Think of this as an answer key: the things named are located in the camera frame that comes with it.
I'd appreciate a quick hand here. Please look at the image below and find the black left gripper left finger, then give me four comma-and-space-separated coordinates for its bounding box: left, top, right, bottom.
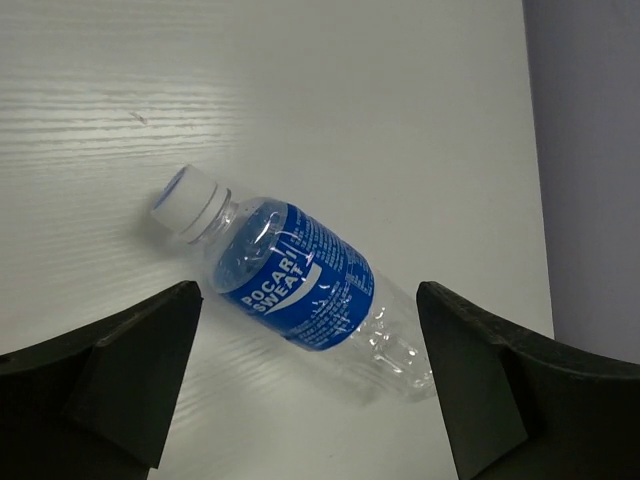
1, 281, 203, 479

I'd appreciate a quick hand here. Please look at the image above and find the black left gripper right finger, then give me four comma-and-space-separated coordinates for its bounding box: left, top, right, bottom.
416, 281, 639, 479

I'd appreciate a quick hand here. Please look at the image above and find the clear bottle blue label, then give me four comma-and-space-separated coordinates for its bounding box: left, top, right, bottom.
151, 165, 436, 402

